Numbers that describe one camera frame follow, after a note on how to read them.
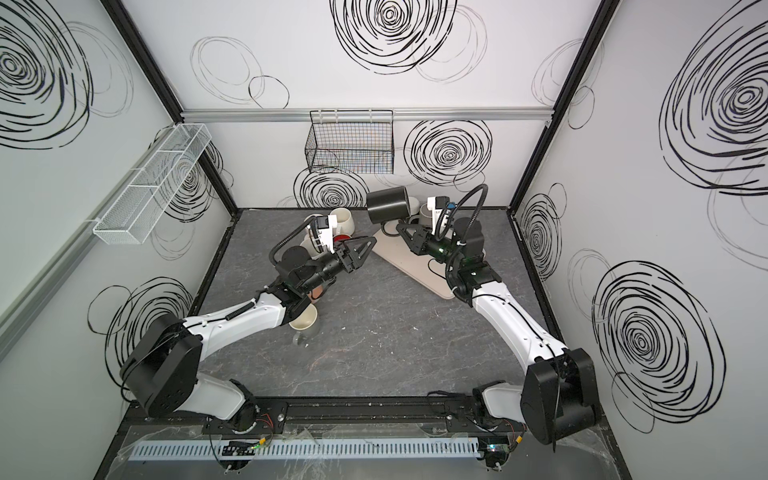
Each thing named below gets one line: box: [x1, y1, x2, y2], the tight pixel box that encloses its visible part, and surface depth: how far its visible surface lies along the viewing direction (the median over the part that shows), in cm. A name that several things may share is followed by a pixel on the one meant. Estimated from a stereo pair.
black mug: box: [366, 186, 411, 237], surface depth 72 cm
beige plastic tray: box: [372, 230, 456, 300], surface depth 72 cm
